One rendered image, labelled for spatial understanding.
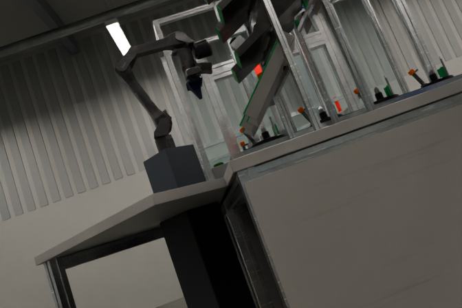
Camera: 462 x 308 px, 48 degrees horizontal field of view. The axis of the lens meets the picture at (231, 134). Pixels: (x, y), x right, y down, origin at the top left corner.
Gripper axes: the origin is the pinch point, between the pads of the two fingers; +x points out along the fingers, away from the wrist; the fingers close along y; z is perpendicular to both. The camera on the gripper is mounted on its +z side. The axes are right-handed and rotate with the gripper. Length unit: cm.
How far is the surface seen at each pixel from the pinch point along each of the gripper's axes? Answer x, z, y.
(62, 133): -247, -198, 823
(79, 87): -326, -139, 819
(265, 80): 16.6, 15.5, -44.0
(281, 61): 13, 22, -45
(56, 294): 54, -68, -11
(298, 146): 42, 11, -70
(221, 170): 31.7, -1.7, 3.0
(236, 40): 0.0, 12.8, -38.8
